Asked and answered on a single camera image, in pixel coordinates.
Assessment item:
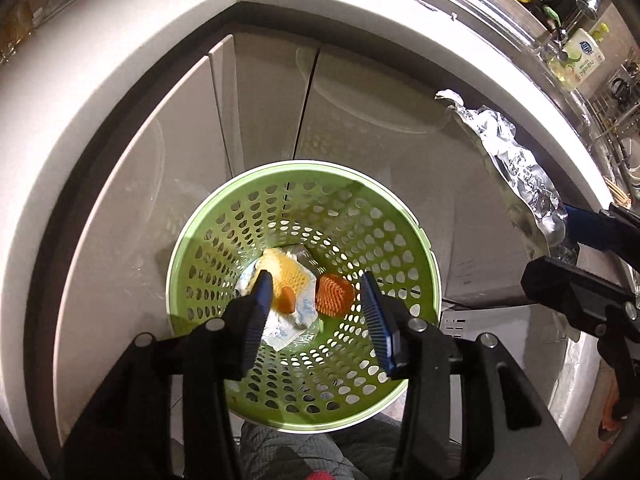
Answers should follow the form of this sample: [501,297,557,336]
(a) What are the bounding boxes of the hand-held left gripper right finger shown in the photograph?
[360,271,581,480]

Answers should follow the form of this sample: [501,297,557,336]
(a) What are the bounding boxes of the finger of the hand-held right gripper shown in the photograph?
[520,255,640,341]
[562,202,640,261]

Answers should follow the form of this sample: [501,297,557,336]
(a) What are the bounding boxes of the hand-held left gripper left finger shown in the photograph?
[62,270,276,480]

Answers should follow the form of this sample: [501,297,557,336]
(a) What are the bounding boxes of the yellow sponge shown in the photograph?
[235,245,321,352]

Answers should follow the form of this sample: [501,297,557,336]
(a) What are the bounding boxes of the orange silicone scrubber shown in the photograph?
[315,273,357,318]

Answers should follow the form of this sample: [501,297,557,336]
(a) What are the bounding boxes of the green perforated basket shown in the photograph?
[166,160,443,435]

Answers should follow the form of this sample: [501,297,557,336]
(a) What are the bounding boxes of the bamboo pot brush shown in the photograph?
[602,175,633,207]

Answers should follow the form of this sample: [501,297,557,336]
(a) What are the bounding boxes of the metal dish rack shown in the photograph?
[590,55,640,201]

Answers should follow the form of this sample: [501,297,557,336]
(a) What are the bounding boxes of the grey quilted clothing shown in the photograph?
[240,412,461,480]

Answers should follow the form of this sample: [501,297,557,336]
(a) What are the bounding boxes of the dish soap bottle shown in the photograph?
[547,22,611,92]

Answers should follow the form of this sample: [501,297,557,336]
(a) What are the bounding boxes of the glossy corner cabinet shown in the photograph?
[52,30,576,461]

